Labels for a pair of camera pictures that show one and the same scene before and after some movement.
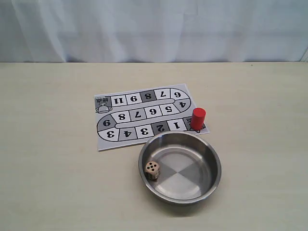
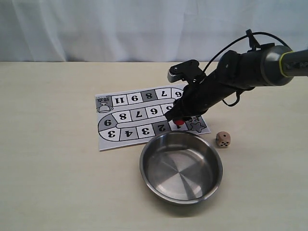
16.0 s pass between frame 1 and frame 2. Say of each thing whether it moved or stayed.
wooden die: moved
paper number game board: stayed
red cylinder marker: moved
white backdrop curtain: stayed
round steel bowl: stayed
